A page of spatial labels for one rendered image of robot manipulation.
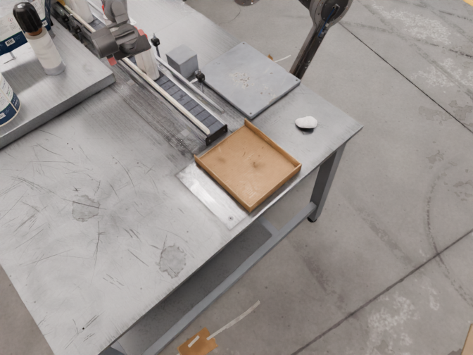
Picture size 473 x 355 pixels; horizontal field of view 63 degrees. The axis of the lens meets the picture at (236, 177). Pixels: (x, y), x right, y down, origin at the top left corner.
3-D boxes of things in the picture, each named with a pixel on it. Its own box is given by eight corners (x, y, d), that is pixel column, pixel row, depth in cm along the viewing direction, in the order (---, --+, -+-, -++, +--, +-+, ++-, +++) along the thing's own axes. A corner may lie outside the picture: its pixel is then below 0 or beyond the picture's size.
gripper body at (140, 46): (105, 42, 118) (105, 34, 111) (136, 29, 120) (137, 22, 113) (116, 62, 119) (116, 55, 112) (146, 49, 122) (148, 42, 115)
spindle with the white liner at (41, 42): (41, 67, 167) (4, 5, 141) (59, 58, 170) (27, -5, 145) (51, 78, 163) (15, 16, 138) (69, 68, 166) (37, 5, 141)
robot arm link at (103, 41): (120, -2, 103) (117, 4, 111) (79, 13, 100) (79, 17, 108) (140, 41, 108) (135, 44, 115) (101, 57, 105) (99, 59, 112)
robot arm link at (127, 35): (141, 38, 108) (132, 19, 107) (119, 47, 107) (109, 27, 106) (140, 45, 115) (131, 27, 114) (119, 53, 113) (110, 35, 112)
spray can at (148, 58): (145, 76, 162) (132, 35, 145) (155, 70, 164) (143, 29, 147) (152, 82, 160) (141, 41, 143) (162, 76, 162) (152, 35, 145)
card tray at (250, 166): (195, 160, 145) (193, 154, 141) (245, 124, 154) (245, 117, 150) (249, 213, 132) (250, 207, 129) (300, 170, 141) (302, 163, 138)
